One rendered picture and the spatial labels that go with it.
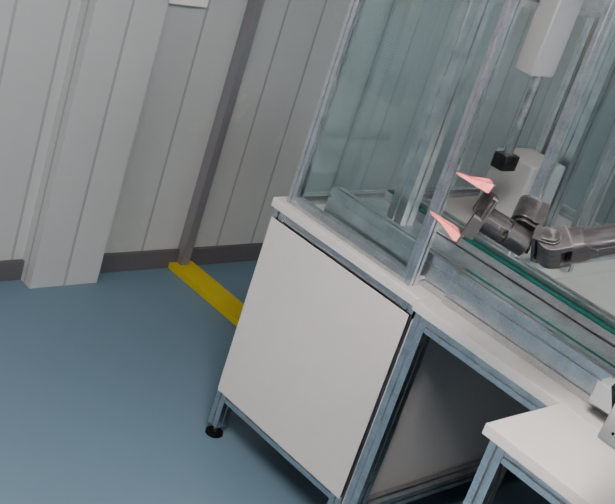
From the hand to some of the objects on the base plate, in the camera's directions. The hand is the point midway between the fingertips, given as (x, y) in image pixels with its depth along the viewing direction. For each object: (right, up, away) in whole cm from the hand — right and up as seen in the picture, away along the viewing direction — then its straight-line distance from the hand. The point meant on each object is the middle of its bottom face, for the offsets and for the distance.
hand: (446, 194), depth 235 cm
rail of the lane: (+39, -46, +53) cm, 80 cm away
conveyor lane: (+50, -44, +67) cm, 94 cm away
